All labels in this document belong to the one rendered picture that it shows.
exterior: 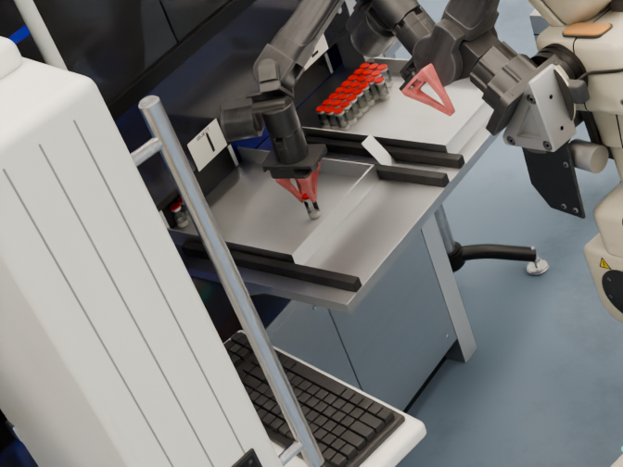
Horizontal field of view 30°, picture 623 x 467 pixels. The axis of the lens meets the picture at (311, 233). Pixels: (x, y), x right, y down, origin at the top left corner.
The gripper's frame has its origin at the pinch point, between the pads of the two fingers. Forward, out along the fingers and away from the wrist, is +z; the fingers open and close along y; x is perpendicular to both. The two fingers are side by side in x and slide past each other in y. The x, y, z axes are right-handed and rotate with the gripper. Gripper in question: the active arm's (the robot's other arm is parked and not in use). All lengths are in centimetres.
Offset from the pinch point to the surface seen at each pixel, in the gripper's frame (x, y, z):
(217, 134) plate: -7.3, 19.0, -8.8
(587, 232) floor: -104, -17, 91
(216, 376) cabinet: 64, -20, -21
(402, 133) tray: -25.0, -9.0, 3.9
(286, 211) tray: -1.7, 6.4, 4.7
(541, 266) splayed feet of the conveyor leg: -88, -8, 91
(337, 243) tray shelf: 7.3, -7.4, 4.4
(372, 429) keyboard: 44, -26, 9
